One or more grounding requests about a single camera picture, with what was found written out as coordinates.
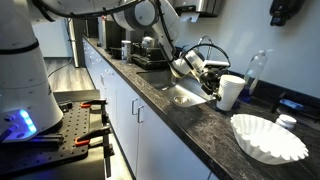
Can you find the black robot table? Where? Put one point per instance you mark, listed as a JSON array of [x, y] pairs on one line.
[[83, 166]]

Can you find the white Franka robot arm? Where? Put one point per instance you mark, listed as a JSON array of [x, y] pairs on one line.
[[20, 83]]

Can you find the steel canister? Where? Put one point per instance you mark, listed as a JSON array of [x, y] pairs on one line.
[[126, 50]]

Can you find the metal pot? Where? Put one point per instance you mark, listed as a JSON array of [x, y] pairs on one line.
[[148, 42]]

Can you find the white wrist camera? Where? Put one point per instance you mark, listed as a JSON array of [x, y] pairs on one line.
[[216, 63]]

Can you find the clear dish soap bottle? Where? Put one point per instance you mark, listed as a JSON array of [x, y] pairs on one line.
[[255, 71]]

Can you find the white coffee filter stack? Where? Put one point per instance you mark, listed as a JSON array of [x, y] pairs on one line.
[[266, 140]]

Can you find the white lower cabinet run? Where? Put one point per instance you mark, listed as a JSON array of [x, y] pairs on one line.
[[156, 146]]

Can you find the white paper cup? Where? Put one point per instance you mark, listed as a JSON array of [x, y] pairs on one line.
[[230, 93]]

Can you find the stainless steel sink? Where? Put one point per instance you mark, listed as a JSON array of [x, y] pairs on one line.
[[160, 81]]

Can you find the metal vertical post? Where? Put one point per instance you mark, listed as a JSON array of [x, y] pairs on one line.
[[74, 43]]

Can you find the black orange bar clamp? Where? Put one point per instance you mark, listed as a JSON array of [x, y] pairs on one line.
[[93, 102], [90, 135]]

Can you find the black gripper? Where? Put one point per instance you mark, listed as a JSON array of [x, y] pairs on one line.
[[211, 78]]

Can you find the black dish rack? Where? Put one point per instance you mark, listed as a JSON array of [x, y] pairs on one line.
[[150, 58]]

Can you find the white paper towel sheet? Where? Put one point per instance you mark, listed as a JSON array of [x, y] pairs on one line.
[[190, 17]]

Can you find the paper towel dispenser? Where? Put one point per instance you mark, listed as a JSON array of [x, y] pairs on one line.
[[203, 6]]

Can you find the black wall soap dispenser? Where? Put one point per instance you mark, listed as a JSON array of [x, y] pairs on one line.
[[285, 11]]

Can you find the steel sink drain strainer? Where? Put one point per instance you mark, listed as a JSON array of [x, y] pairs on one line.
[[181, 99]]

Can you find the steel coffee machine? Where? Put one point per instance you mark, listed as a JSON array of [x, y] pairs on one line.
[[111, 35]]

